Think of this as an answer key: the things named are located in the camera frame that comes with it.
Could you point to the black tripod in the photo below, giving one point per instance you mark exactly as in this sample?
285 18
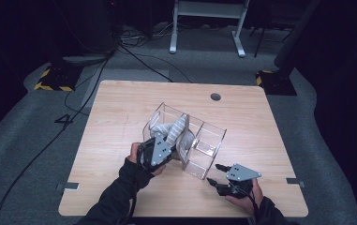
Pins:
260 40

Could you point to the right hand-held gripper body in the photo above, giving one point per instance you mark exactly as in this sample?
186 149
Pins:
240 181

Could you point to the clear acrylic organizer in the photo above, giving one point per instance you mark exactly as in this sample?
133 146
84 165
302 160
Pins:
198 146

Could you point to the person's right hand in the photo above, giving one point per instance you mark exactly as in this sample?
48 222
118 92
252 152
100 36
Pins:
248 201

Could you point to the person's left hand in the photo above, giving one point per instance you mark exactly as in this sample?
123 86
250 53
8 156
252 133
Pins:
134 153

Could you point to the white desk frame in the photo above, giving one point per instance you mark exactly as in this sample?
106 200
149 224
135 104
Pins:
209 9

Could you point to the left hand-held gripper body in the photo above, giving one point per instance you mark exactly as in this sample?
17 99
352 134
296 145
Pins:
156 153

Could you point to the grey round stand base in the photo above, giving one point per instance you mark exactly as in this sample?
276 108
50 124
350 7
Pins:
85 59

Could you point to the grey striped cloth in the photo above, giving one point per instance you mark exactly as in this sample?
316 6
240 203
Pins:
174 131

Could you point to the dark slanted pole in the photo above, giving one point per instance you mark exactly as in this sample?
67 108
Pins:
294 34

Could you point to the black yellow striped stand base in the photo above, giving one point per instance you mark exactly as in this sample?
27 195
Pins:
57 78
276 82

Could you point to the grey metal table bracket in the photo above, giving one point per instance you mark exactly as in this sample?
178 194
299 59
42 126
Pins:
68 186
295 182

